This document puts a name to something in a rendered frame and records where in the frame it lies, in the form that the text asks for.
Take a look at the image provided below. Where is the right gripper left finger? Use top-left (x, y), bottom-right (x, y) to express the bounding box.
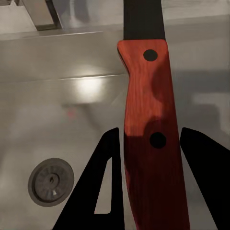
top-left (52, 127), bottom-right (125, 230)

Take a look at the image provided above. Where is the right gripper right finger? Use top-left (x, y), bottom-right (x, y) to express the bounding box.
top-left (180, 127), bottom-right (230, 230)

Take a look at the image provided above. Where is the parer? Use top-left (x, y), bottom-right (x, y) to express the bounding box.
top-left (117, 0), bottom-right (190, 230)

